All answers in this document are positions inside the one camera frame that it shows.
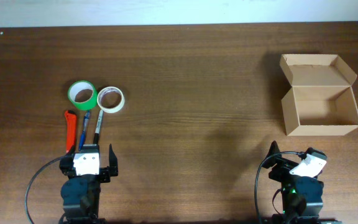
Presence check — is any brown cardboard box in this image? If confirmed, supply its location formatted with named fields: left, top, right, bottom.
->
left=280, top=54, right=358, bottom=136

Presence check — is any green tape roll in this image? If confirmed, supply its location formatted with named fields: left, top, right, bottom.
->
left=67, top=80, right=98, bottom=111

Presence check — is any black permanent marker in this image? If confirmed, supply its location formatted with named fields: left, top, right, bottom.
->
left=93, top=110, right=104, bottom=144

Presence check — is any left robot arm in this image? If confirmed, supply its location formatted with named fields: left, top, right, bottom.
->
left=59, top=144, right=119, bottom=224

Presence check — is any blue ballpoint pen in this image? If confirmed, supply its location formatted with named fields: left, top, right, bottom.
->
left=78, top=110, right=90, bottom=151

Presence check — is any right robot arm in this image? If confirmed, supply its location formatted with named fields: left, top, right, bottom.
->
left=263, top=141, right=327, bottom=223

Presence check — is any white masking tape roll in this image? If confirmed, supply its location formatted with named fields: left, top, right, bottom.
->
left=97, top=86, right=126, bottom=114

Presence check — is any red utility knife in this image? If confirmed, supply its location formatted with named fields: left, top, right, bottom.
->
left=65, top=110, right=77, bottom=154

